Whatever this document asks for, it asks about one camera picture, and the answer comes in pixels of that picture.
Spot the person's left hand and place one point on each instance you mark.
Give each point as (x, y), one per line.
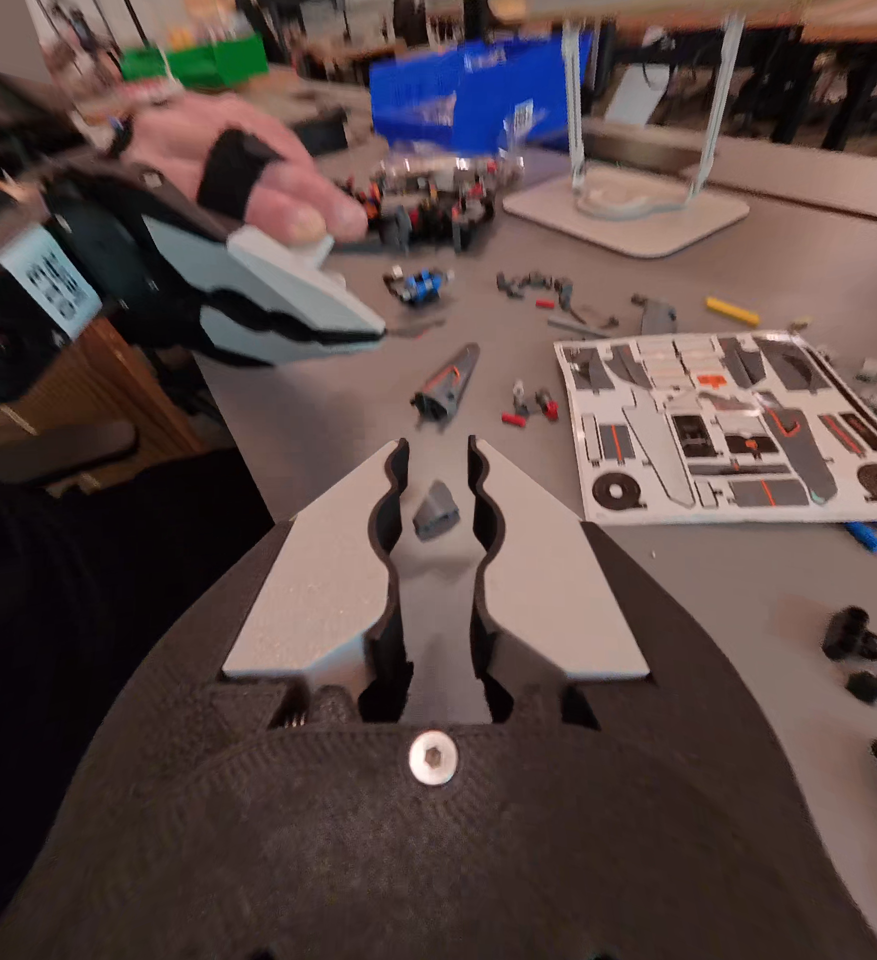
(176, 142)

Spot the thin grey plate piece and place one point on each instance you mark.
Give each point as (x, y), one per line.
(656, 315)

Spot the yellow axle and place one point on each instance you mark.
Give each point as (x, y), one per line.
(731, 310)

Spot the small grey wedge panel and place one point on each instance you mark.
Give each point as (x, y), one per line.
(437, 511)

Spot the green plastic bin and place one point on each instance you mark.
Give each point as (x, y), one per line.
(198, 60)

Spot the blue axle pin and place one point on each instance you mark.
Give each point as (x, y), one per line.
(870, 536)

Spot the pile of dark grey pieces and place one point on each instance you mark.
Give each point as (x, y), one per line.
(536, 285)

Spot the grey axle connector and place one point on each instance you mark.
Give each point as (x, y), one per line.
(546, 401)
(519, 394)

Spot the small assembly with blue pins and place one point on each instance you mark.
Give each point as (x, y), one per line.
(420, 285)

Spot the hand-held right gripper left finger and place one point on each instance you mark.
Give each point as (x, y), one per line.
(311, 600)

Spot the partly built toy car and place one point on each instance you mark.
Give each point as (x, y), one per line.
(423, 202)

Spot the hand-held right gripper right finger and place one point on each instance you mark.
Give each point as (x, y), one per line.
(566, 600)

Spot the scattered red pins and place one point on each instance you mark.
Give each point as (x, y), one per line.
(513, 420)

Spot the pile of black pins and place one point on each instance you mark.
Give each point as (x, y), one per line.
(851, 634)

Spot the cream book stand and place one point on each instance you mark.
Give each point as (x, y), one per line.
(633, 210)

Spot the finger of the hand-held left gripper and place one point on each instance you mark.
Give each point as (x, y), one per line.
(273, 341)
(311, 292)

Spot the small labelled clear bag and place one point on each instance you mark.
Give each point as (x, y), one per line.
(525, 124)

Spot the sticker sheet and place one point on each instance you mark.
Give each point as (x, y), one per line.
(708, 420)

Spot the long grey axle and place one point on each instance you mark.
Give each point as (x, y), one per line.
(577, 328)

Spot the blue plastic bin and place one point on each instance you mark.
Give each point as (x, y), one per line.
(438, 90)

